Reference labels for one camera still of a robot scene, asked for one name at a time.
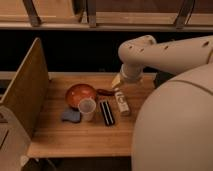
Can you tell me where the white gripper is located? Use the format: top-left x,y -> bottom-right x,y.
112,74 -> 130,116

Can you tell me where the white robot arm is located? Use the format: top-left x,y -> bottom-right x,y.
113,35 -> 213,171

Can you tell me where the translucent ceramic cup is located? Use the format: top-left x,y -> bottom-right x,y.
78,98 -> 96,122

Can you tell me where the orange ceramic bowl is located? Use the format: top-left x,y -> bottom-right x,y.
65,84 -> 97,109

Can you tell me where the black rectangular remote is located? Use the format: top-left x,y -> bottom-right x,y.
100,100 -> 115,126

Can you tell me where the dark red spoon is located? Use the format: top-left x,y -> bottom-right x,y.
97,89 -> 114,96

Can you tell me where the right dark divider panel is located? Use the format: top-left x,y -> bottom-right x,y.
153,71 -> 173,88

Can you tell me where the blue sponge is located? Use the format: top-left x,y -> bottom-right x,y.
61,108 -> 81,123

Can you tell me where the left wooden divider panel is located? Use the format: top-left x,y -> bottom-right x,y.
0,38 -> 49,139

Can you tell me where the wooden shelf with brackets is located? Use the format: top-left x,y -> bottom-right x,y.
0,0 -> 213,32

